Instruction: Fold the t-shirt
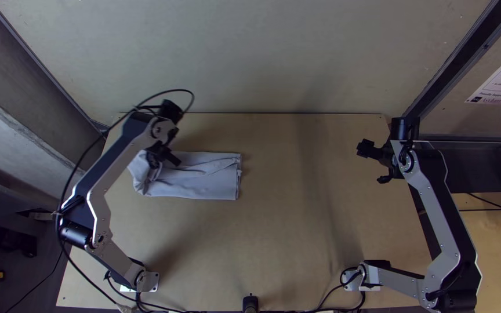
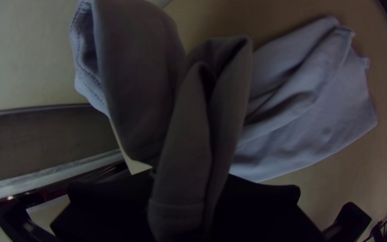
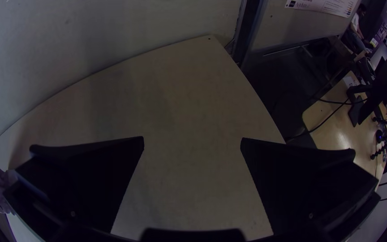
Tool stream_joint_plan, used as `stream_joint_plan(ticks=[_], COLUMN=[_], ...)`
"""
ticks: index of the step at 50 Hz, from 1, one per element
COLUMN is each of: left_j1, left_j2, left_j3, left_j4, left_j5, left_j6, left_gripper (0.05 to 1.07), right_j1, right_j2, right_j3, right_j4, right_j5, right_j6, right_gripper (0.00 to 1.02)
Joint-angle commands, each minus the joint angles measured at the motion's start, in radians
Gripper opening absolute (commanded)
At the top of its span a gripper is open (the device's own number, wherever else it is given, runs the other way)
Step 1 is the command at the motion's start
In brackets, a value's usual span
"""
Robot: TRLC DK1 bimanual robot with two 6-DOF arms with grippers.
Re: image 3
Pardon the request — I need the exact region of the person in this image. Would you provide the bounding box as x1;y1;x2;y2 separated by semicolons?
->
349;2;368;43

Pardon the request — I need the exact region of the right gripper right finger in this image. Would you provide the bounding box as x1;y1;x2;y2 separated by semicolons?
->
240;137;381;235

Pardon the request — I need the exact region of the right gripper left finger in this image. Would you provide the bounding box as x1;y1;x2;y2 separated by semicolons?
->
5;135;145;235

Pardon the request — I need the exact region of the pale wooden side table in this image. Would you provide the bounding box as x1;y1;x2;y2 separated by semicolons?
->
302;69;387;190

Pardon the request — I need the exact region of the white wall poster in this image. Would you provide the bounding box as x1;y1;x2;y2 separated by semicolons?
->
284;0;361;18

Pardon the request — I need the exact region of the black monitor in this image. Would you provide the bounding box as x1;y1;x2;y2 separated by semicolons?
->
346;50;387;128

